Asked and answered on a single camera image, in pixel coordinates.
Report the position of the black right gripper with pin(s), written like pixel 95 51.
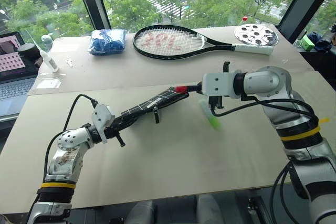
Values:
pixel 215 102

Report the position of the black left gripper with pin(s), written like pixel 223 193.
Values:
pixel 112 129

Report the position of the red marker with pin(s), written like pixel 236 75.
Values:
pixel 180 89

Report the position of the black grid pouch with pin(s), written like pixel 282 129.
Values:
pixel 157 102

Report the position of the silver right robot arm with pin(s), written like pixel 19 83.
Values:
pixel 294 119

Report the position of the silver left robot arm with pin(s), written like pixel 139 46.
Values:
pixel 67 153

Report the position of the green translucent tube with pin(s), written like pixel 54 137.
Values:
pixel 210 115

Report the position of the black white tennis racket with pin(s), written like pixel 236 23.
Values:
pixel 168 41

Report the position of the round white patterned plate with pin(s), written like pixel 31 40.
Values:
pixel 254 34

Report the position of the small white plastic piece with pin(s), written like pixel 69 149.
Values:
pixel 69 62

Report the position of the blue plastic bag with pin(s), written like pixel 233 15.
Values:
pixel 107 41

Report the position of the clear plastic sleeve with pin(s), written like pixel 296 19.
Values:
pixel 50 82

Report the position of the red cap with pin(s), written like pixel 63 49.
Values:
pixel 245 18

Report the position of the pale blue bottle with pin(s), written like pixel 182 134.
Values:
pixel 47 41

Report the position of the grey laptop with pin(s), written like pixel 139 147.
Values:
pixel 13 87

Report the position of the black cylindrical speaker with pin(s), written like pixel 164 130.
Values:
pixel 28 51

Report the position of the green box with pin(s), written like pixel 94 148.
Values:
pixel 307 43

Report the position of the dark blue cloth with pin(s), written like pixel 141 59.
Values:
pixel 321 41

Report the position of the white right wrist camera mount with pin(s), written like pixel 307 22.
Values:
pixel 218 83

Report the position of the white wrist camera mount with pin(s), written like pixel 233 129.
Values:
pixel 218 83
pixel 102 115

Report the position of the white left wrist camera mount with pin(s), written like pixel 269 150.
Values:
pixel 102 115

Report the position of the black window frame pillar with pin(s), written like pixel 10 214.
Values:
pixel 304 1
pixel 90 1

